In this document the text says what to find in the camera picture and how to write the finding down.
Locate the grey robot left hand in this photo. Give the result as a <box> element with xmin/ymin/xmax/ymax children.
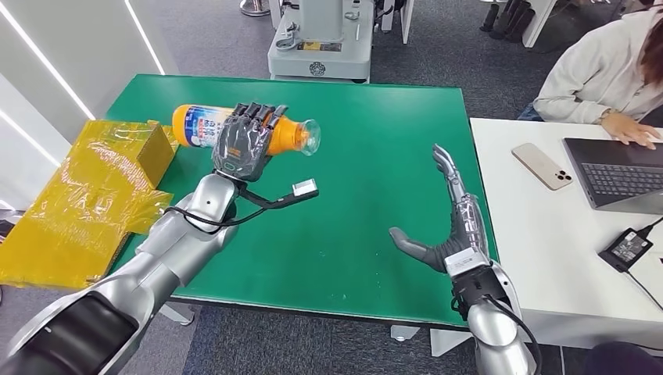
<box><xmin>211</xmin><ymin>102</ymin><xmax>289</xmax><ymax>184</ymax></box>

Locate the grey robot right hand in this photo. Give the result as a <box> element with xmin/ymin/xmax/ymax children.
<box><xmin>389</xmin><ymin>144</ymin><xmax>491</xmax><ymax>275</ymax></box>

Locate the orange bottle with clear cap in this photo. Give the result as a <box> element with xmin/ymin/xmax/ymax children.
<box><xmin>171</xmin><ymin>104</ymin><xmax>322</xmax><ymax>158</ymax></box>

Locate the white desk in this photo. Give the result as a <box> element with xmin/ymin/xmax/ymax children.
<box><xmin>469</xmin><ymin>117</ymin><xmax>663</xmax><ymax>354</ymax></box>

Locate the beige smartphone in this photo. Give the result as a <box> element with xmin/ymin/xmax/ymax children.
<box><xmin>511</xmin><ymin>142</ymin><xmax>574</xmax><ymax>192</ymax></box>

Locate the metal stand base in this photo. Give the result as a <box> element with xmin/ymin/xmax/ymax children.
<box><xmin>238</xmin><ymin>0</ymin><xmax>272</xmax><ymax>18</ymax></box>

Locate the grey laptop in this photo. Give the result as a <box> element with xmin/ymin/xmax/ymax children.
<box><xmin>562</xmin><ymin>136</ymin><xmax>663</xmax><ymax>216</ymax></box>

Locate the black power adapter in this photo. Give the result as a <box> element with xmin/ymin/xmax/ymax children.
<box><xmin>597</xmin><ymin>227</ymin><xmax>654</xmax><ymax>274</ymax></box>

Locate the yellow film-wrapped cardboard box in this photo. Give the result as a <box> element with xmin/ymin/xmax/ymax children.
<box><xmin>0</xmin><ymin>119</ymin><xmax>181</xmax><ymax>291</ymax></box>

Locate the person's hand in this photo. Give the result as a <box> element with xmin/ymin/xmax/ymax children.
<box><xmin>600</xmin><ymin>110</ymin><xmax>662</xmax><ymax>152</ymax></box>

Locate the person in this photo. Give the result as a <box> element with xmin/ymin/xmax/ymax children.
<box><xmin>518</xmin><ymin>0</ymin><xmax>663</xmax><ymax>151</ymax></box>

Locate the black chair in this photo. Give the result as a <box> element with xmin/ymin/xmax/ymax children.
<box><xmin>584</xmin><ymin>340</ymin><xmax>663</xmax><ymax>375</ymax></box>

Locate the black boot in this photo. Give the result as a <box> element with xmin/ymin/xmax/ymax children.
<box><xmin>490</xmin><ymin>0</ymin><xmax>521</xmax><ymax>41</ymax></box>
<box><xmin>506</xmin><ymin>0</ymin><xmax>535</xmax><ymax>45</ymax></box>
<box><xmin>480</xmin><ymin>0</ymin><xmax>502</xmax><ymax>33</ymax></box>

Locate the white cabinet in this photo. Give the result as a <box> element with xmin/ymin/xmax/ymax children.
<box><xmin>521</xmin><ymin>0</ymin><xmax>559</xmax><ymax>49</ymax></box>

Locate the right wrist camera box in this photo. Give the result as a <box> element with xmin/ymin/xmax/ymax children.
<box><xmin>443</xmin><ymin>248</ymin><xmax>491</xmax><ymax>278</ymax></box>

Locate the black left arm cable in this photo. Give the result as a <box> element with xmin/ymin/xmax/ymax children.
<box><xmin>163</xmin><ymin>205</ymin><xmax>271</xmax><ymax>235</ymax></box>

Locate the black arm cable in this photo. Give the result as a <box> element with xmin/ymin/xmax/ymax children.
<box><xmin>484</xmin><ymin>294</ymin><xmax>543</xmax><ymax>375</ymax></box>
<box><xmin>163</xmin><ymin>205</ymin><xmax>271</xmax><ymax>235</ymax></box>

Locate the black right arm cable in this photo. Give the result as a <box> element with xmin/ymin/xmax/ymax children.
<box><xmin>484</xmin><ymin>294</ymin><xmax>543</xmax><ymax>375</ymax></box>

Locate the wall light strip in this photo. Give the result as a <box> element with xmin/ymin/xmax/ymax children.
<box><xmin>0</xmin><ymin>107</ymin><xmax>64</xmax><ymax>168</ymax></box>
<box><xmin>123</xmin><ymin>0</ymin><xmax>167</xmax><ymax>77</ymax></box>
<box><xmin>0</xmin><ymin>0</ymin><xmax>98</xmax><ymax>122</ymax></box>

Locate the black adapter cable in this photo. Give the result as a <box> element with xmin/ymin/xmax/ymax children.
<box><xmin>623</xmin><ymin>216</ymin><xmax>663</xmax><ymax>313</ymax></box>

